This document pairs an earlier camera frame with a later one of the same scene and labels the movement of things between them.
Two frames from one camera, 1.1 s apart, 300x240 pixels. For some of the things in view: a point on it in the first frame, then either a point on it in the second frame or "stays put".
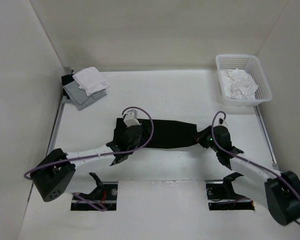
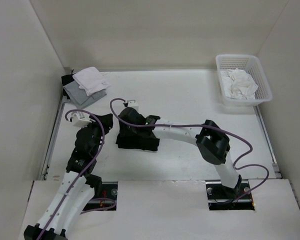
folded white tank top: (91, 80) stays put
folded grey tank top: (79, 98) stays put
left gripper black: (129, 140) → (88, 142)
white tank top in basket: (238, 84) stays put
